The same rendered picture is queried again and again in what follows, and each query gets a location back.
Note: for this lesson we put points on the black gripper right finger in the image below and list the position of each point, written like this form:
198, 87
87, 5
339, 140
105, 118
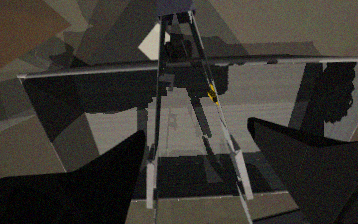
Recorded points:
321, 174

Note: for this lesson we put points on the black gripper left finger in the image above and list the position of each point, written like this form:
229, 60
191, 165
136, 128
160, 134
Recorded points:
100, 192

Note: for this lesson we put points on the grey rectangular roasting tin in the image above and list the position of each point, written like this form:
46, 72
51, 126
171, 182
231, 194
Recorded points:
86, 111

